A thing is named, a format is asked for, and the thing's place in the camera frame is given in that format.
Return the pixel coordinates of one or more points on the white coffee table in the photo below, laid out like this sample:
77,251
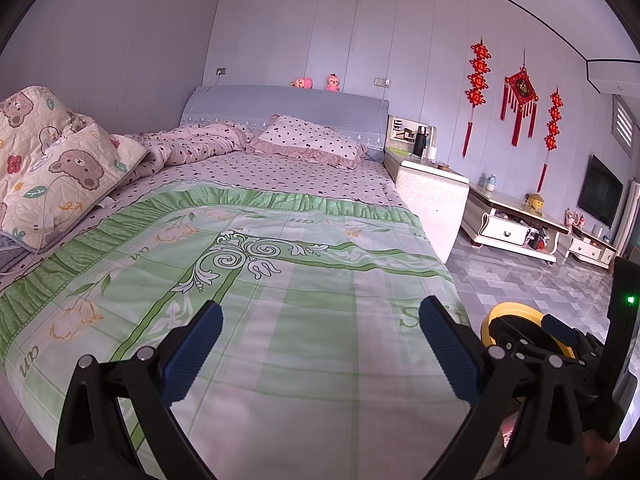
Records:
505,232

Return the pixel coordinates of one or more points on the bear print quilt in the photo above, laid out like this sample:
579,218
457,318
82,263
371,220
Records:
65,170

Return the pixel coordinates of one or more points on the black bottle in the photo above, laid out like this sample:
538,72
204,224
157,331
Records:
419,142

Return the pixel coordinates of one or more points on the louvred window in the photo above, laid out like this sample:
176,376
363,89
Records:
627,130

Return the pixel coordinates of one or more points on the pink polka-dot duvet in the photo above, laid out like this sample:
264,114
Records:
190,145

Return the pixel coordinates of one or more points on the pink figurines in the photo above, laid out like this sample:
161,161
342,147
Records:
575,218

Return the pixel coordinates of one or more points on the red diamond tassel decoration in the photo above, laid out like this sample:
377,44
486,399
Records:
521,90

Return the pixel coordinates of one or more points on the small white bottle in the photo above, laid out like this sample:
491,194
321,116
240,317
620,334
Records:
490,183

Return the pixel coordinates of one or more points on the bed with grey headboard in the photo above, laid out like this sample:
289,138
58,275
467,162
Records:
280,105

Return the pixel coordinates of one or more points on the white cup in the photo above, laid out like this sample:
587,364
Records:
431,151

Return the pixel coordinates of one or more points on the pink plush toy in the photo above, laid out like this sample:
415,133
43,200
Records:
302,83
333,83

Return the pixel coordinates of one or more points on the yellow toy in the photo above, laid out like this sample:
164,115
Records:
535,204

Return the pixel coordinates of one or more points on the yellow-rimmed black trash bin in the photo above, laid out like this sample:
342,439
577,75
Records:
515,308

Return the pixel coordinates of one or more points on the pink polka-dot bedsheet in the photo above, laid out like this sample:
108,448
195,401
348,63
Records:
300,177

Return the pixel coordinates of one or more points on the green floral bedsheet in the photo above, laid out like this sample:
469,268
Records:
300,285

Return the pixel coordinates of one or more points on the white nightstand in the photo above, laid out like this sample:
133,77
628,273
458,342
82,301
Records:
430,200

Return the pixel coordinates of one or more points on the wall television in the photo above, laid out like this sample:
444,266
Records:
600,192

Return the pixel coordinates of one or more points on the white standing air conditioner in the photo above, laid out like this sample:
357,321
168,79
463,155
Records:
629,215

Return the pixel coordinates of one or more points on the white television stand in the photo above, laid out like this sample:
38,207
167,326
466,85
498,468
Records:
590,247

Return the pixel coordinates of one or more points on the pink polka-dot pillow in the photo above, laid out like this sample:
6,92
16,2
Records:
310,140

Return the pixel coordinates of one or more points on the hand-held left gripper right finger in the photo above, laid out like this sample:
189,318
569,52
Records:
450,352

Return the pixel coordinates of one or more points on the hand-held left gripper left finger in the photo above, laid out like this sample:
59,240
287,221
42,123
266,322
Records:
192,352

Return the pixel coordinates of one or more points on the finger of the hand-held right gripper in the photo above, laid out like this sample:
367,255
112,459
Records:
562,330
525,347

